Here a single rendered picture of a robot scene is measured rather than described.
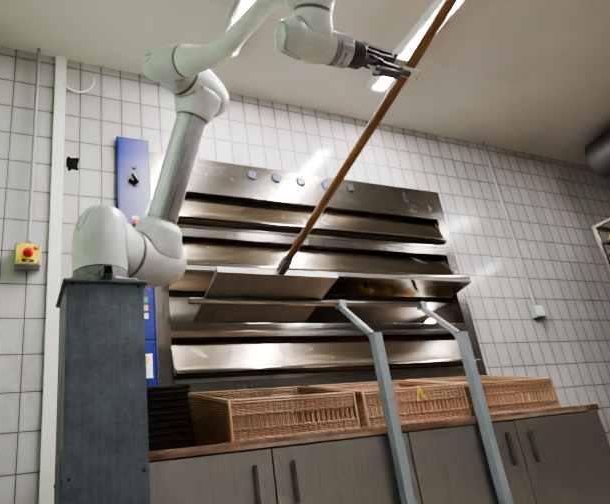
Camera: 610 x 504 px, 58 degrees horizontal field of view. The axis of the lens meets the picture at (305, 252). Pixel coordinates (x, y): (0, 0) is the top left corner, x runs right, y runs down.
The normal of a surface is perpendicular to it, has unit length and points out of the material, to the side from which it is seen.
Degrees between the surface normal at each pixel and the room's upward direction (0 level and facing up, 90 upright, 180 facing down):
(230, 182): 90
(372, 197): 90
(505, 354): 90
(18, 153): 90
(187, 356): 70
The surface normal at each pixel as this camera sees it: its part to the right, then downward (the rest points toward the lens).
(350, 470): 0.45, -0.40
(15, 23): 0.14, 0.91
